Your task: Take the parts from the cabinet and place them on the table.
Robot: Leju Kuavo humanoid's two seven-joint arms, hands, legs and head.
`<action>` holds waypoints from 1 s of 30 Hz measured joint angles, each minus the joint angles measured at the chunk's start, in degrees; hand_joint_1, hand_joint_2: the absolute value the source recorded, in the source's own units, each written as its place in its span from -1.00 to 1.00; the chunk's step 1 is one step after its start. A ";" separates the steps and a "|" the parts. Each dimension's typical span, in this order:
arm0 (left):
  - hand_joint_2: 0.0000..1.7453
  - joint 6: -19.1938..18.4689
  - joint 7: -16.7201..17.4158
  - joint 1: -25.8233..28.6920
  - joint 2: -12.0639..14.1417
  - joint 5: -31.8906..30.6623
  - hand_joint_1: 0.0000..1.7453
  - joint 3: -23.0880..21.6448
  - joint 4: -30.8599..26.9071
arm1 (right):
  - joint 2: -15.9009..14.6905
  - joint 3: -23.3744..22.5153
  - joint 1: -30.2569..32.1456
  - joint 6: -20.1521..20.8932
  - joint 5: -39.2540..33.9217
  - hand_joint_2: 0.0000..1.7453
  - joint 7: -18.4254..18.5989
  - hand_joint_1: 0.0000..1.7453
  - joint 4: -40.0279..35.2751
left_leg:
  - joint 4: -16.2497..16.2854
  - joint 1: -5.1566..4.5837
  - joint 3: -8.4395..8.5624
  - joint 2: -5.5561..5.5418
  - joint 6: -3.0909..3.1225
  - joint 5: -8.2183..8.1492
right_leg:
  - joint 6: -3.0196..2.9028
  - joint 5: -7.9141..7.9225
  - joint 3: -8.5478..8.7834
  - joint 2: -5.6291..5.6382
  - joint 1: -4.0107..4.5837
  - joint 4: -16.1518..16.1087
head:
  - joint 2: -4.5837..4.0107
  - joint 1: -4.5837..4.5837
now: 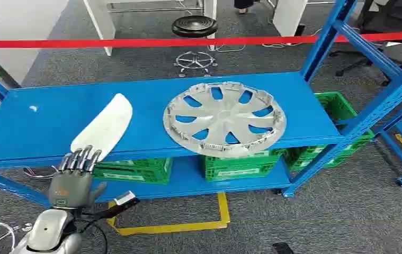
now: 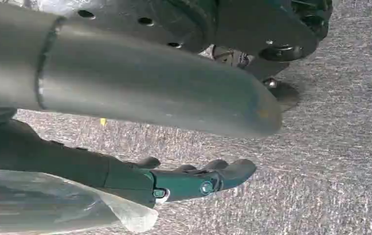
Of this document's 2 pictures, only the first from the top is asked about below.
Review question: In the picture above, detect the person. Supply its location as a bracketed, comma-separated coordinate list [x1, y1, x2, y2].
[234, 0, 258, 15]

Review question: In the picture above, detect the silver wheel hubcap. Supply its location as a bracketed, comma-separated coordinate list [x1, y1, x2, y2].
[162, 81, 287, 159]

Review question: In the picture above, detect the large blue metal shelf rack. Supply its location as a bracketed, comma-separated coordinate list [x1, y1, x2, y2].
[0, 0, 402, 208]

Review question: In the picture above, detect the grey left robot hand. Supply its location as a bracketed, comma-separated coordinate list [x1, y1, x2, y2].
[47, 144, 108, 211]

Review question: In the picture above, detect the white curved plastic panel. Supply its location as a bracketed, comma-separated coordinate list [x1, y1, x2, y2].
[70, 93, 133, 162]

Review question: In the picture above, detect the black office chair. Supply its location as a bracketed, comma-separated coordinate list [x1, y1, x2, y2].
[328, 0, 402, 87]

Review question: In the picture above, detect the red barrier tape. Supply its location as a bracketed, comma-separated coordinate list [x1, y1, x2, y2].
[0, 31, 402, 49]

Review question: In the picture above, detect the white floor cable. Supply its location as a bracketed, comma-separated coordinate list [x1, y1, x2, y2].
[207, 27, 325, 53]

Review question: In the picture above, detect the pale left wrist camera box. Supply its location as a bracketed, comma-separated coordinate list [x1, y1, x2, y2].
[113, 190, 140, 208]

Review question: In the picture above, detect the white cabinet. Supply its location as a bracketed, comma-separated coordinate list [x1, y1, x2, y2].
[0, 0, 70, 86]

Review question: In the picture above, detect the green plastic crate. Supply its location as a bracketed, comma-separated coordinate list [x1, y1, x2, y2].
[200, 148, 287, 182]
[92, 157, 173, 185]
[282, 91, 376, 173]

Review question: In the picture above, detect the black flat floor object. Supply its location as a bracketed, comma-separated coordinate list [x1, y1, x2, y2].
[272, 242, 295, 254]

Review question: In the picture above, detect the white desk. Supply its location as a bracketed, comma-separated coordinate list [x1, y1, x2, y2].
[82, 0, 220, 57]

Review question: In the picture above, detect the black stool with chrome base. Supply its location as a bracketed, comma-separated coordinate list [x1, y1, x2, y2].
[171, 15, 219, 78]

